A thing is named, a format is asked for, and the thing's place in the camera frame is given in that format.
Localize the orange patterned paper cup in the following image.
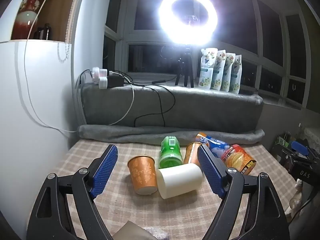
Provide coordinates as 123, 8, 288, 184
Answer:
183, 142, 202, 167
127, 155, 157, 196

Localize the black tripod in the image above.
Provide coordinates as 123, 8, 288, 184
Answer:
174, 45, 195, 88

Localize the black power adapter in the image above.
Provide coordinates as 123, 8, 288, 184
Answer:
107, 74, 125, 88

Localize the grey blanket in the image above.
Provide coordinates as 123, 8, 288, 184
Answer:
77, 81, 265, 146

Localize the green drink can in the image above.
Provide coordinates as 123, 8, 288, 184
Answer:
158, 136, 183, 169

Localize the white charger cable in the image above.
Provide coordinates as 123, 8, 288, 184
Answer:
109, 72, 135, 126

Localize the white power strip with plugs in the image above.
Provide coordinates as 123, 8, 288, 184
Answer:
84, 66, 109, 90

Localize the ring light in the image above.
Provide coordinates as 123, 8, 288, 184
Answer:
158, 0, 218, 47

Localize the white cup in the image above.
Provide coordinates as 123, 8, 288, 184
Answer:
156, 163, 203, 200

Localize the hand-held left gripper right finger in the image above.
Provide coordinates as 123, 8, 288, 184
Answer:
197, 144, 290, 240

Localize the dark green box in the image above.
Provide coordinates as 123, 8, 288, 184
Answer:
274, 132, 292, 157

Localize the blue and orange snack packet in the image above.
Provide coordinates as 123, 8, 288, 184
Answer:
195, 133, 230, 159

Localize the fluffy white cloth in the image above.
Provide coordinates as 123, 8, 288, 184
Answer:
144, 226, 172, 240

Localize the white floral refill pouch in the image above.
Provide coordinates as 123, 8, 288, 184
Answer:
229, 54, 244, 94
211, 50, 227, 91
198, 48, 218, 89
221, 52, 235, 92

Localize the grey-brown cloth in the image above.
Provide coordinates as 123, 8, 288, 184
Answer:
115, 220, 152, 240

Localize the beige plaid cloth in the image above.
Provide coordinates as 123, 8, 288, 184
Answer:
51, 139, 298, 240

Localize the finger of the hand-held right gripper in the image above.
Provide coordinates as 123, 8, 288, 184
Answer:
291, 141, 310, 157

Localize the black cable with inline switch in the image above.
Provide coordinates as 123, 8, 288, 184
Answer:
117, 72, 175, 85

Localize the long white cable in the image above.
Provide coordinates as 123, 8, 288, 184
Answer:
23, 0, 78, 133

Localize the red and white vase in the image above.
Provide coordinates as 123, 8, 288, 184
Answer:
11, 0, 47, 40

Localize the white bead chain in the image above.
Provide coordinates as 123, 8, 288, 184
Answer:
57, 0, 83, 61

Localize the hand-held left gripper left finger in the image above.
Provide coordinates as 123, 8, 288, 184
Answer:
26, 144, 118, 240

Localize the red chip canister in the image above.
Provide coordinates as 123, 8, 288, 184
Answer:
220, 144, 257, 176

